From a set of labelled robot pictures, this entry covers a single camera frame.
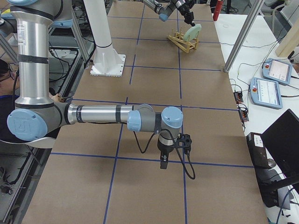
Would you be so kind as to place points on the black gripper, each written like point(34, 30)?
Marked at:
point(163, 148)
point(188, 16)

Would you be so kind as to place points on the pale green plate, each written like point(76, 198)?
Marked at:
point(192, 33)

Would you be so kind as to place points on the wooden dish rack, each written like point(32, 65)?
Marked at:
point(177, 38)

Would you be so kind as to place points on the red cylinder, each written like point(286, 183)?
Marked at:
point(217, 9)

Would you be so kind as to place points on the orange connector box far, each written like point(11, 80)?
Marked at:
point(238, 95)

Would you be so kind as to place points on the orange connector box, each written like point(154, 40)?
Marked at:
point(238, 95)
point(243, 113)

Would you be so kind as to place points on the orange connector box near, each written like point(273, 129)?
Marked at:
point(243, 113)

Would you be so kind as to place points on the black desktop box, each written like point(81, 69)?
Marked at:
point(257, 151)

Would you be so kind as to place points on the teach pendant near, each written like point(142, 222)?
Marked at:
point(266, 93)

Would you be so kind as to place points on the teach pendant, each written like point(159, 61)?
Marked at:
point(277, 70)
point(266, 93)

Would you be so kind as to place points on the teach pendant far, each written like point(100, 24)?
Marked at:
point(277, 70)

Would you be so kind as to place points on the black monitor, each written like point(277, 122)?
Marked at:
point(281, 139)

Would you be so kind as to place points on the seated person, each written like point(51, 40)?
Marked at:
point(18, 125)

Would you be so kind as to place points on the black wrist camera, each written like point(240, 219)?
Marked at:
point(184, 141)

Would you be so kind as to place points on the aluminium frame post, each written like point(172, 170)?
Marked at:
point(256, 7)

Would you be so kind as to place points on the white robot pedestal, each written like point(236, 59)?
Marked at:
point(106, 61)

